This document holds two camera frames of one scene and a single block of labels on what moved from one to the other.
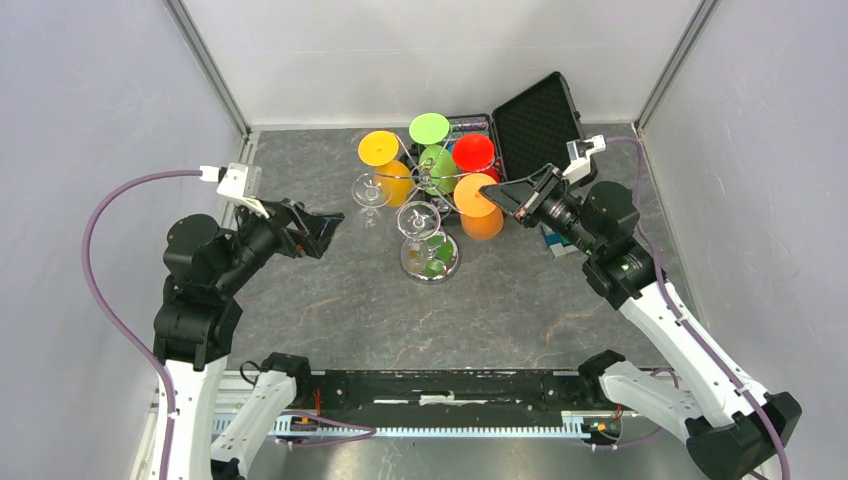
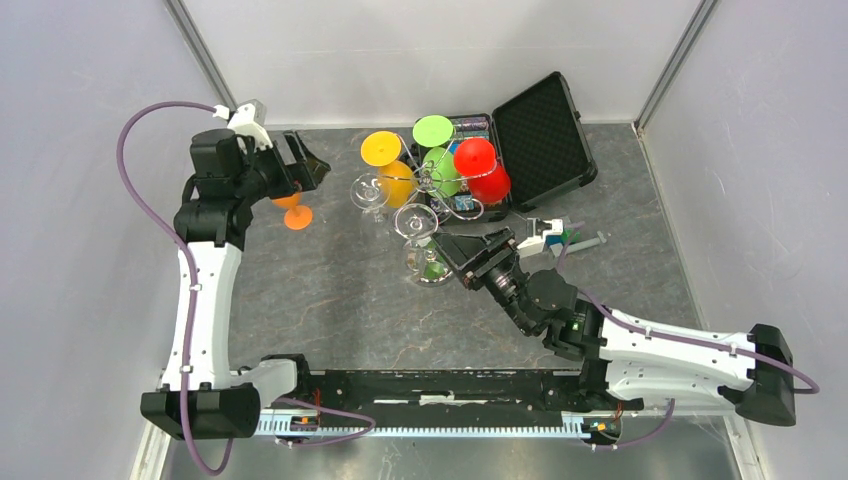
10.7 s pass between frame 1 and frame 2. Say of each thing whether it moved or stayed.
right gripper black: moved
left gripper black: moved
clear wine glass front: stayed
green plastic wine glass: stayed
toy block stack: stayed
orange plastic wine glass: moved
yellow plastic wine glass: stayed
